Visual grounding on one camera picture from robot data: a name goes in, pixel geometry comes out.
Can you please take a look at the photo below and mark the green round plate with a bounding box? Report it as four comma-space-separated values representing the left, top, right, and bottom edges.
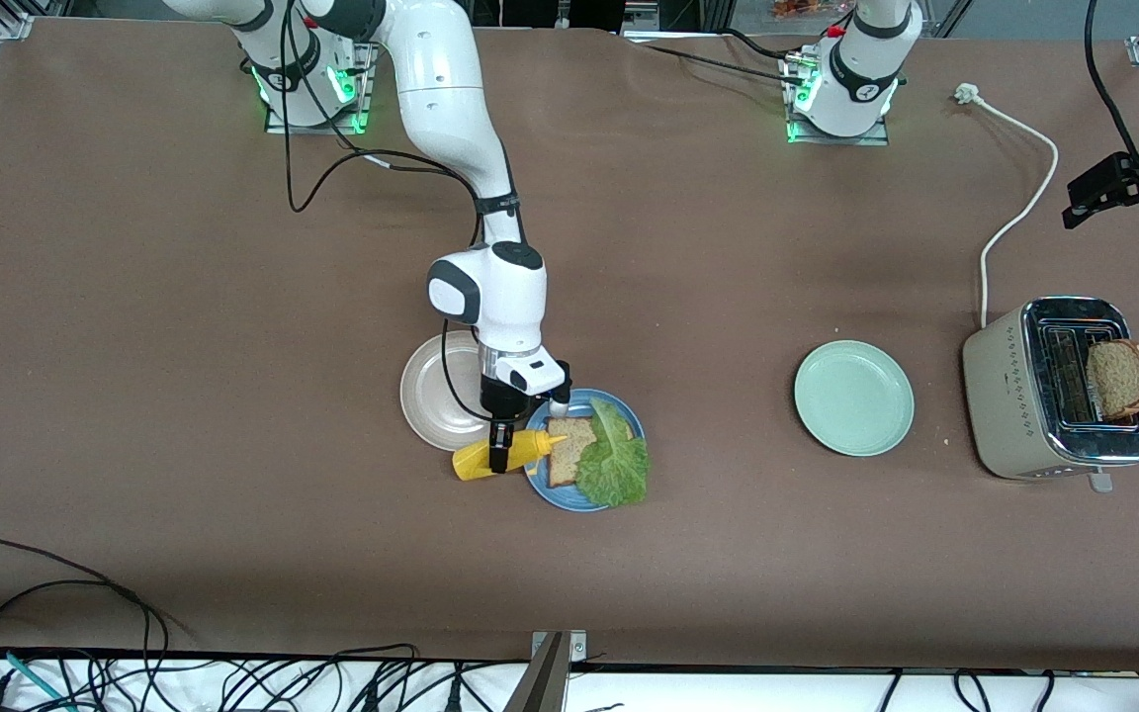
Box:
793, 339, 916, 458

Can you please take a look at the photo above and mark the blue round plate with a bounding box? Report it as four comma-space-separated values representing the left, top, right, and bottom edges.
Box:
525, 389, 648, 513

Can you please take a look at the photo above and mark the grey metal table bracket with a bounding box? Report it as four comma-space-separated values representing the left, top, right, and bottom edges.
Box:
505, 630, 588, 712

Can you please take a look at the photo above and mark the brown bread slice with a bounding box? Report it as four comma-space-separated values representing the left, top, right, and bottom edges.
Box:
545, 415, 635, 490
1086, 339, 1139, 420

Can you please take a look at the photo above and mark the beige chrome toaster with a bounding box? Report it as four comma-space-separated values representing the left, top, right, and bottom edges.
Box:
961, 297, 1139, 493

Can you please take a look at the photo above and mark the yellow squeeze bottle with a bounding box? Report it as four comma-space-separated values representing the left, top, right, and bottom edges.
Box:
452, 428, 568, 484

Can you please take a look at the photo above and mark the green lettuce leaf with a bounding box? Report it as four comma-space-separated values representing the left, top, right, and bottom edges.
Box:
574, 396, 652, 509

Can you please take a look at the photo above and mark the black base cable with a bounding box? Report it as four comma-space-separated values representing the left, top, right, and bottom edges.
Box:
619, 28, 810, 88

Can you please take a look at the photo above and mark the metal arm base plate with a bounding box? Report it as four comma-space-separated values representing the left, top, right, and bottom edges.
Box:
263, 42, 380, 135
780, 54, 892, 147

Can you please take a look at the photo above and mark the white toaster power cord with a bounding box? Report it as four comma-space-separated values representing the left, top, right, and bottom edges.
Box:
953, 83, 1061, 329

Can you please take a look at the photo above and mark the beige round plate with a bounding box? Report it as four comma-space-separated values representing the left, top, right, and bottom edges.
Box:
399, 331, 491, 453

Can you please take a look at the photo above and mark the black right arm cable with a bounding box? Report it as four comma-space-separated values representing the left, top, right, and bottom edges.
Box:
278, 0, 493, 428

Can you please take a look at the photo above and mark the teal cable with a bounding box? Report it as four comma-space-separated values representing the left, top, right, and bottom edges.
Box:
0, 643, 66, 709

